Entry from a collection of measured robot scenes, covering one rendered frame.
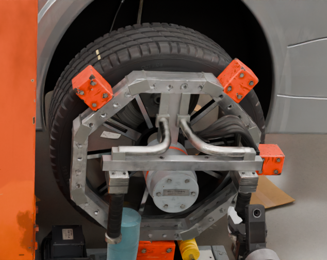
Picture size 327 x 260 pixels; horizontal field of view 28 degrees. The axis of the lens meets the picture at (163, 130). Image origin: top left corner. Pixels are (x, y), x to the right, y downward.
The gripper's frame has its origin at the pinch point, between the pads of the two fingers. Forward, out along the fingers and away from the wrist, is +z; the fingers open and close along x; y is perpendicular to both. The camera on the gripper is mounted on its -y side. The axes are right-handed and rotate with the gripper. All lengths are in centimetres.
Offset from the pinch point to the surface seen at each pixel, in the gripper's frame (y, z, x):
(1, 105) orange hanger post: -27, 6, -63
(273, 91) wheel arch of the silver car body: -8, 59, 28
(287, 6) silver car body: -39, 58, 27
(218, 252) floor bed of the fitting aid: 75, 74, 25
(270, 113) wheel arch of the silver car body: 0, 58, 29
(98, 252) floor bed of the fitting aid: 75, 76, -27
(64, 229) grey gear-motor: 40, 45, -43
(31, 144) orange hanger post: -16, 6, -55
